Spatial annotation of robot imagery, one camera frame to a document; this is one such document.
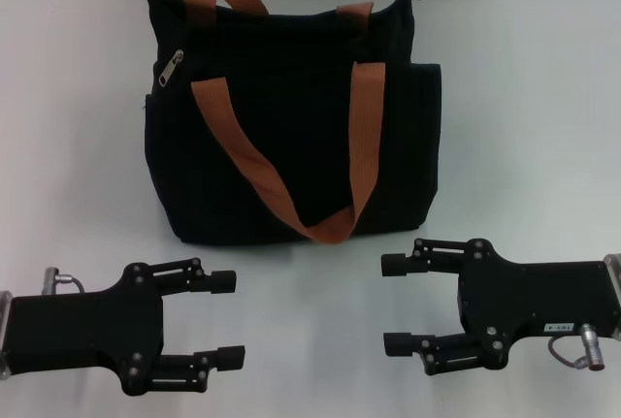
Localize gripper cable with plug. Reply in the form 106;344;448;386
547;323;609;372
44;267;86;299

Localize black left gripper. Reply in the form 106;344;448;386
2;256;245;398

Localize left gripper cable with plug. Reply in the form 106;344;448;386
44;267;86;299

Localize right gripper cable with plug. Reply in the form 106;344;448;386
547;323;609;372

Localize silver zipper pull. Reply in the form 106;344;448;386
155;48;186;92

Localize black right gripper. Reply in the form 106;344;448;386
380;237;611;376

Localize black food bag orange handles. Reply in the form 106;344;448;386
142;0;443;247

